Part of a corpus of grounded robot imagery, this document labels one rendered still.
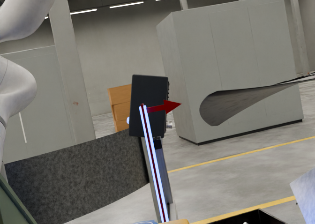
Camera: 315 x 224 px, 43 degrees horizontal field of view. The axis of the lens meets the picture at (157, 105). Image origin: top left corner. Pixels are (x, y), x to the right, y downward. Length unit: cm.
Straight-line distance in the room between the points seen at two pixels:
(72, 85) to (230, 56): 311
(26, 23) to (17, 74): 13
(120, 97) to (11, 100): 766
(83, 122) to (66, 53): 82
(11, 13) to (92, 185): 155
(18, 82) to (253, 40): 630
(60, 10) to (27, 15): 388
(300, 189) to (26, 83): 68
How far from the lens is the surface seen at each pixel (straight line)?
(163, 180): 121
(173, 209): 117
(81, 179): 237
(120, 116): 863
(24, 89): 103
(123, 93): 863
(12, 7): 104
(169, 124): 127
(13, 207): 81
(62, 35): 485
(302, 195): 72
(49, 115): 654
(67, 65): 482
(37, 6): 103
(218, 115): 73
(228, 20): 703
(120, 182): 255
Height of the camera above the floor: 123
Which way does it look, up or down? 4 degrees down
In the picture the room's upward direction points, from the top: 11 degrees counter-clockwise
